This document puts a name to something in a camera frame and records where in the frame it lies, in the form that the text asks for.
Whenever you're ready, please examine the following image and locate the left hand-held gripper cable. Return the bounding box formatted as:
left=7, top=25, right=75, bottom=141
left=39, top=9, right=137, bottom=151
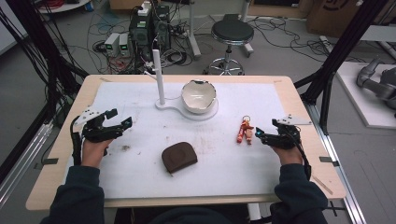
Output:
left=69, top=116, right=84, bottom=167

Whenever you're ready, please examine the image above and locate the brown pouch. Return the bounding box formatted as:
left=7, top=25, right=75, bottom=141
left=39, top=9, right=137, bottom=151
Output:
left=161, top=141, right=199, bottom=175

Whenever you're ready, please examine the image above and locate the person's right hand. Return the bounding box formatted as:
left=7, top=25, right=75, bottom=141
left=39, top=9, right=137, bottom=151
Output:
left=272, top=145, right=304, bottom=166

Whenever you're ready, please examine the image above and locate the hand-held gripper cable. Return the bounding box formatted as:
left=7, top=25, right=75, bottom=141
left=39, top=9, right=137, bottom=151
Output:
left=294, top=136, right=313, bottom=182
left=69, top=116, right=84, bottom=167

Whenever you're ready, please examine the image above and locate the white floor board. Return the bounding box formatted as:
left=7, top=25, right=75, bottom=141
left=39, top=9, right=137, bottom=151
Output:
left=335, top=61, right=396, bottom=130

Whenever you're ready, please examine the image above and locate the black round stool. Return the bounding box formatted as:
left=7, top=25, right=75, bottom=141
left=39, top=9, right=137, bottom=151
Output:
left=203, top=18, right=255, bottom=77

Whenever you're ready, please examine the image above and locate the person's body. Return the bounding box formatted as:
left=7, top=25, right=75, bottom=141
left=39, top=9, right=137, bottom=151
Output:
left=148, top=206, right=228, bottom=224

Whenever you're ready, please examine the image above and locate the white table leg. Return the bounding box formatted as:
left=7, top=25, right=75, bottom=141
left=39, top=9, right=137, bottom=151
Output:
left=186, top=0, right=203, bottom=60

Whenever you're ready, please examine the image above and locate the black computer tower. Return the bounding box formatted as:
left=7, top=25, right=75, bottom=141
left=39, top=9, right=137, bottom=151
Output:
left=128, top=11, right=157, bottom=64
left=153, top=4, right=173, bottom=54

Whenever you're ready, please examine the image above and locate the white stand with pole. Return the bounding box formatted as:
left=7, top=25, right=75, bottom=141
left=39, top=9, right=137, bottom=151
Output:
left=151, top=49, right=219, bottom=122

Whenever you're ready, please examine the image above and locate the white eggshell-shaped bowl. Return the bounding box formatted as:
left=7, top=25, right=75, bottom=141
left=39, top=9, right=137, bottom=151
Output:
left=180, top=78, right=218, bottom=115

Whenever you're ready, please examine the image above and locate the right hand-held gripper cable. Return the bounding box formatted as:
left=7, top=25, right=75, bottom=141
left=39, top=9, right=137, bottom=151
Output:
left=294, top=136, right=313, bottom=182

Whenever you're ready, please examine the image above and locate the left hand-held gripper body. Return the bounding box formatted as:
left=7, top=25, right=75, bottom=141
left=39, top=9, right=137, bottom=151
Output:
left=74, top=107, right=125, bottom=144

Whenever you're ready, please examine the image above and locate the aluminium rail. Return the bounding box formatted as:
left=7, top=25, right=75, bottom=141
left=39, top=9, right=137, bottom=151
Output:
left=0, top=122, right=54, bottom=209
left=304, top=102, right=368, bottom=224

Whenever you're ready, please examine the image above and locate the person's left hand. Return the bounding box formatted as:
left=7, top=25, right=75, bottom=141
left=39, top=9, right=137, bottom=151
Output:
left=80, top=138, right=115, bottom=169

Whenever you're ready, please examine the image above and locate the white power strip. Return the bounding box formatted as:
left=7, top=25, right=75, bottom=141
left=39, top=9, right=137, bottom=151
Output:
left=137, top=1, right=153, bottom=17

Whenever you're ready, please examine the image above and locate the grey tape piece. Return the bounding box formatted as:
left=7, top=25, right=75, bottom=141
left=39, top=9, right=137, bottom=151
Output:
left=318, top=156, right=341, bottom=168
left=33, top=157, right=60, bottom=171

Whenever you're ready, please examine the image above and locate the black frame post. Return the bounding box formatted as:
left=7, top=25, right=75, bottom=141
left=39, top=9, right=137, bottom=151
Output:
left=6, top=0, right=90, bottom=132
left=293, top=0, right=390, bottom=135

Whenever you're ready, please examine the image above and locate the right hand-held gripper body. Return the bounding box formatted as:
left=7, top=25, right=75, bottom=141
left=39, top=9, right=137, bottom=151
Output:
left=262, top=114, right=313, bottom=150

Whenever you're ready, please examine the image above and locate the grey power supply unit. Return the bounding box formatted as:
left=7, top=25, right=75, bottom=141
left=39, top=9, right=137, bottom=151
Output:
left=104, top=32, right=121, bottom=58
left=119, top=33, right=132, bottom=58

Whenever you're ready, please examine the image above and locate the cardboard box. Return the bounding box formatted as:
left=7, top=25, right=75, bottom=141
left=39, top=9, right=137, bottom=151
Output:
left=305, top=0, right=363, bottom=39

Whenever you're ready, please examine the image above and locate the red figure keychain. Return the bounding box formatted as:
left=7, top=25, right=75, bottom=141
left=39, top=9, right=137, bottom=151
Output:
left=235, top=115, right=255, bottom=146

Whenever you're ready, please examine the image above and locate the white table mat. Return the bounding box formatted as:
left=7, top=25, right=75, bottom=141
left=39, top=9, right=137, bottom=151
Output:
left=62, top=80, right=291, bottom=201

